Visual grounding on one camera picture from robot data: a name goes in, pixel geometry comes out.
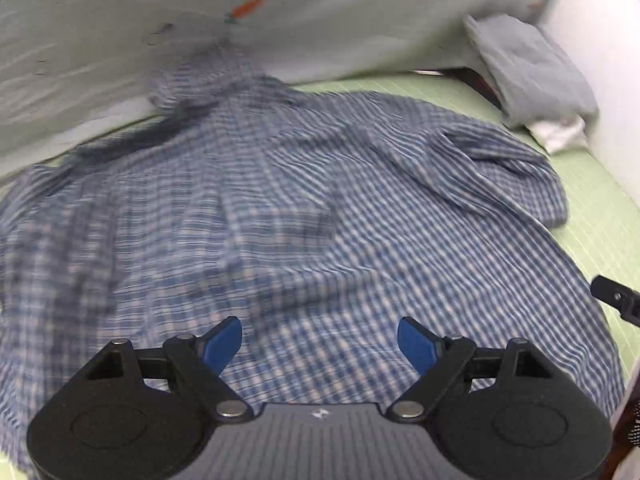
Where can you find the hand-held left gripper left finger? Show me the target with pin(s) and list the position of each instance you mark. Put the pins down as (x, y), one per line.
(222, 345)

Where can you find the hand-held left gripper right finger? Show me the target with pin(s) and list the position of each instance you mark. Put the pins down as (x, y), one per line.
(417, 345)

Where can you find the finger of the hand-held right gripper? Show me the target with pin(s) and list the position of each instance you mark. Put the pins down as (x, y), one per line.
(617, 300)

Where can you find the blue plaid shirt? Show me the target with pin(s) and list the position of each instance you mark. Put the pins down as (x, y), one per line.
(300, 210)

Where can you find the folded white cloth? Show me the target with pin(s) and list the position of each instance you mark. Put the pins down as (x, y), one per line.
(560, 135)

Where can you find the white board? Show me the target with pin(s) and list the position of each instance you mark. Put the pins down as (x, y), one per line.
(610, 85)

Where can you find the folded grey cloth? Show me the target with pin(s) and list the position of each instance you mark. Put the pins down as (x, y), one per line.
(535, 70)

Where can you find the white carrot print sheet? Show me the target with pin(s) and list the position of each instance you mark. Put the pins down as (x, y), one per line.
(125, 75)

